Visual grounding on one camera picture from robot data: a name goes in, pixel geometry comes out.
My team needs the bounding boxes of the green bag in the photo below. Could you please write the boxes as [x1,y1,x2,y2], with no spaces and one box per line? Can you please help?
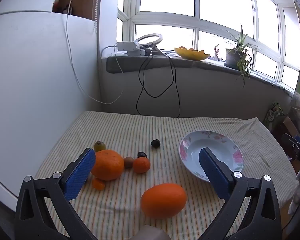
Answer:
[264,101,284,130]

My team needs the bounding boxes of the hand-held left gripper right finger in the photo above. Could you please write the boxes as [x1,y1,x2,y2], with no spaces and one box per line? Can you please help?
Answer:
[199,147,283,240]

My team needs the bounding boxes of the large oval orange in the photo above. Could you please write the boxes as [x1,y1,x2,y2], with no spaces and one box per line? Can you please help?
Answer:
[140,183,188,219]

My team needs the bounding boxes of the black cable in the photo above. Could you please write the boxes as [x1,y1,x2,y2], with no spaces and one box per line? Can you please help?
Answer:
[136,51,181,117]

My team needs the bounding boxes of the potted spider plant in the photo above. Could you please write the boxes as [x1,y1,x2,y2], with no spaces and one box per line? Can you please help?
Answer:
[214,24,262,88]

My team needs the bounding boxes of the grey windowsill cover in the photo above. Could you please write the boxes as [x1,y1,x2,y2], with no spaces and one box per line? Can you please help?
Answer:
[106,54,294,98]

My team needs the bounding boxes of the white refrigerator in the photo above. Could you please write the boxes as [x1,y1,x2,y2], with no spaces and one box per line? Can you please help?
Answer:
[0,0,102,198]

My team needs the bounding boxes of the small mandarin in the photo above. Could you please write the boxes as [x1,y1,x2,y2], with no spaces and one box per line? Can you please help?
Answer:
[92,177,106,190]

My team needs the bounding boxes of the white window frame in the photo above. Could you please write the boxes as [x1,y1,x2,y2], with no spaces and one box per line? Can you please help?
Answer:
[116,0,300,90]

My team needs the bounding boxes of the tangerine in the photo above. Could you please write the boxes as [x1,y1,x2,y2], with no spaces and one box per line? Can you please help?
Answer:
[133,157,151,174]

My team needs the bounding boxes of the yellow wavy bowl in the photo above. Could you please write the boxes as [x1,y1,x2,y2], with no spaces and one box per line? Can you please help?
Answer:
[174,46,210,61]

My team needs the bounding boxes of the beaded blind cord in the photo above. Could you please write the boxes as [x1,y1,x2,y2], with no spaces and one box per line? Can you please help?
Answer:
[95,0,102,33]

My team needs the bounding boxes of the large round orange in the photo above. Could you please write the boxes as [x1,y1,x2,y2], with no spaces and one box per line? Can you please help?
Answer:
[91,149,125,181]

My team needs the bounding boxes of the small figurine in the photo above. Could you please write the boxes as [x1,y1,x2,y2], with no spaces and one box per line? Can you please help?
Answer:
[213,44,222,60]

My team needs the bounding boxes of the floral white plate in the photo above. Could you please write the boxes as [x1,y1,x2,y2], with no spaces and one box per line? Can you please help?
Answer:
[179,130,244,182]

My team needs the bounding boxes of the white cable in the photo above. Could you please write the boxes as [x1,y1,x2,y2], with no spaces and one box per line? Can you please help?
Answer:
[65,0,127,105]

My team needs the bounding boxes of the wooden cabinet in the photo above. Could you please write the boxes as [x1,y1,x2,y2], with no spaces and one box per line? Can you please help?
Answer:
[51,0,98,22]

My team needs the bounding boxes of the white ring light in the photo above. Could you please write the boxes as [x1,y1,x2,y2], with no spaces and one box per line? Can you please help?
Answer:
[135,33,161,46]

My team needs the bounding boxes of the cardboard box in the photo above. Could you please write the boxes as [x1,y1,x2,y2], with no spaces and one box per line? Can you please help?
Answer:
[272,116,300,150]

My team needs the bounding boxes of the brown kiwi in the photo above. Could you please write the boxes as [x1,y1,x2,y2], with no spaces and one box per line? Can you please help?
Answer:
[123,156,135,169]

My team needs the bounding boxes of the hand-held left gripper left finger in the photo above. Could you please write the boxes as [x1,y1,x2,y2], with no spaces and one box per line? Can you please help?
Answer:
[14,148,98,240]

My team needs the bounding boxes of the striped tablecloth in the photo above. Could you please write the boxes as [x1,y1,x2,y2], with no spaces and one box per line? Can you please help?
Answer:
[34,111,299,240]

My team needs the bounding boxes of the white power adapter with cables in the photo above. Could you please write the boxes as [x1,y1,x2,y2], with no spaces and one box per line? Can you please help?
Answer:
[114,41,146,57]

